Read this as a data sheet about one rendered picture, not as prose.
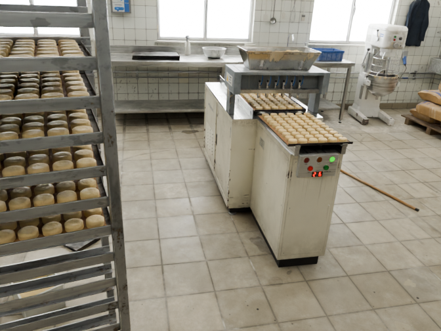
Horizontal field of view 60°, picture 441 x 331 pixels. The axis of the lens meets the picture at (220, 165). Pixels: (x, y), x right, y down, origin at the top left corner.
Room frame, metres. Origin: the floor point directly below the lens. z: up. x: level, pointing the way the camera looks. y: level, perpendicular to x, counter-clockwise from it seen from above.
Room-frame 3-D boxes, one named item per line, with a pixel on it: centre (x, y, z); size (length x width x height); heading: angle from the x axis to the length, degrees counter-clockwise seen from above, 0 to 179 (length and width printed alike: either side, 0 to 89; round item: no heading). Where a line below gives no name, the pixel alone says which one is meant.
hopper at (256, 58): (2.90, -0.39, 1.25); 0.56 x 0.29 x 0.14; 102
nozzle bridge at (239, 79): (2.90, -0.39, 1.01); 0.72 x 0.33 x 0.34; 102
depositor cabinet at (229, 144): (3.36, -0.29, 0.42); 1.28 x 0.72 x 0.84; 12
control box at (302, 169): (2.05, -0.57, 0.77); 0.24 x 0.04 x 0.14; 102
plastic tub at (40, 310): (1.67, 1.02, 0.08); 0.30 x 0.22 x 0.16; 43
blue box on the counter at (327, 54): (5.74, -1.47, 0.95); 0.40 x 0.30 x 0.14; 106
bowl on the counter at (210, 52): (5.39, 0.16, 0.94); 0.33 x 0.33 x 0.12
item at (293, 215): (2.40, -0.49, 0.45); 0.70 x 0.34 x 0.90; 12
